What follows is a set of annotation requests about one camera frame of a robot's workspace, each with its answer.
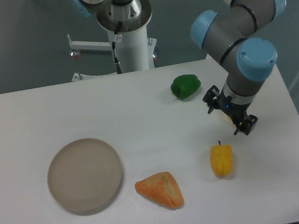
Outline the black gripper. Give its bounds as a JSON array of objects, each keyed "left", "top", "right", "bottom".
[{"left": 203, "top": 83, "right": 258, "bottom": 135}]

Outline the green bell pepper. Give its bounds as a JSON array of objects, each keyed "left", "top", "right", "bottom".
[{"left": 170, "top": 74, "right": 201, "bottom": 100}]

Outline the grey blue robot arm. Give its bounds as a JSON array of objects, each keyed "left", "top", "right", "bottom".
[{"left": 72, "top": 0, "right": 286, "bottom": 134}]

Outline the yellow bell pepper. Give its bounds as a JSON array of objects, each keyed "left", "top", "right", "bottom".
[{"left": 209, "top": 140, "right": 233, "bottom": 177}]

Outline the yellow banana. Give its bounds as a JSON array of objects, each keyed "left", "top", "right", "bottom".
[{"left": 221, "top": 113, "right": 232, "bottom": 124}]

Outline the orange triangular bread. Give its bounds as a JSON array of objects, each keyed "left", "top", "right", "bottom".
[{"left": 135, "top": 171, "right": 184, "bottom": 209}]

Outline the beige round plate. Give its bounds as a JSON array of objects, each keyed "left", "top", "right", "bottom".
[{"left": 47, "top": 138, "right": 123, "bottom": 216}]

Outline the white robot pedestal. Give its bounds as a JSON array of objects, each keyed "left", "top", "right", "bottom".
[{"left": 61, "top": 0, "right": 161, "bottom": 83}]

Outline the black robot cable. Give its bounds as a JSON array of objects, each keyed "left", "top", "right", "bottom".
[{"left": 108, "top": 20, "right": 128, "bottom": 75}]

